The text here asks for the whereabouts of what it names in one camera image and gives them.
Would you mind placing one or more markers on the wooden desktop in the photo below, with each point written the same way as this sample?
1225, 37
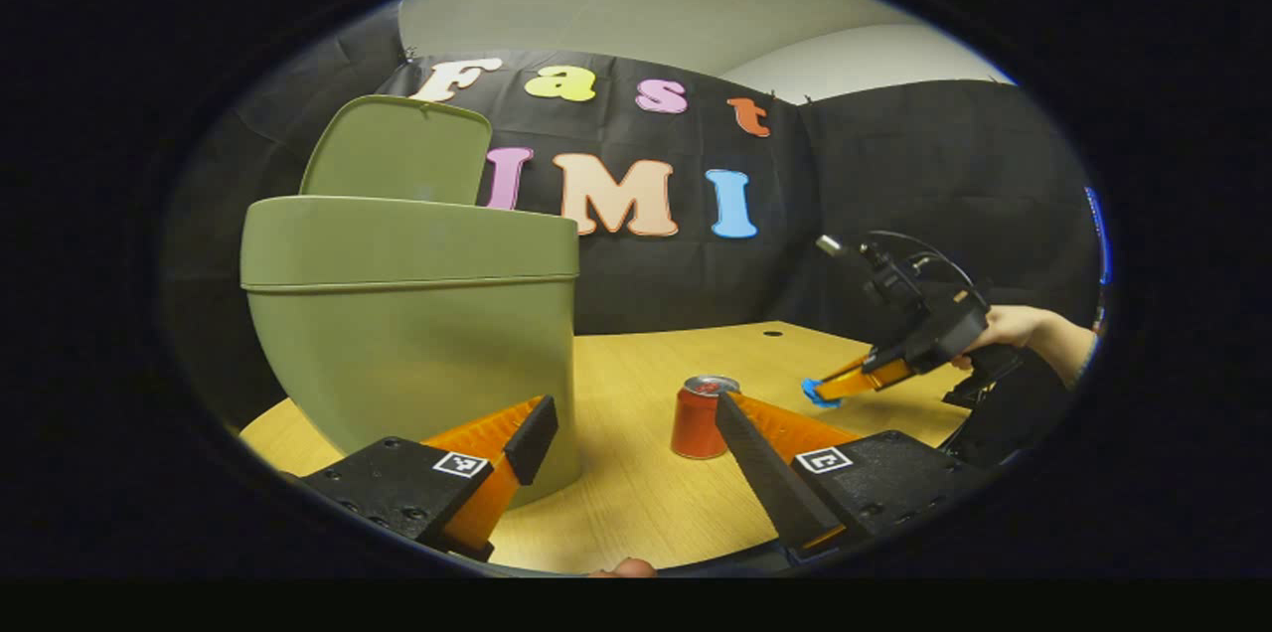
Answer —
636, 503

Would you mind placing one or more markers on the red pop can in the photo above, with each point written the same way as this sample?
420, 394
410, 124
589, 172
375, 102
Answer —
699, 423

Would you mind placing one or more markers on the black backdrop cloth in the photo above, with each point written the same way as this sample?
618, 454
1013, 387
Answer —
894, 195

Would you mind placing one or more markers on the green desktop garbage bin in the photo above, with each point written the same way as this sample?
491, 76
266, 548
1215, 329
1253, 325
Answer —
407, 354

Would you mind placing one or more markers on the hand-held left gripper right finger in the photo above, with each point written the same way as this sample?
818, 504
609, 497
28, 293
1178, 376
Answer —
770, 483

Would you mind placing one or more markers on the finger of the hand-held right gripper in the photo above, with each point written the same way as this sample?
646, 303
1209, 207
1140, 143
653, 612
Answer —
874, 376

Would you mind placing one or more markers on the blue paper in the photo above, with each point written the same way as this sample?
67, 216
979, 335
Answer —
820, 394

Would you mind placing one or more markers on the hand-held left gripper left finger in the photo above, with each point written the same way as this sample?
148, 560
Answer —
532, 438

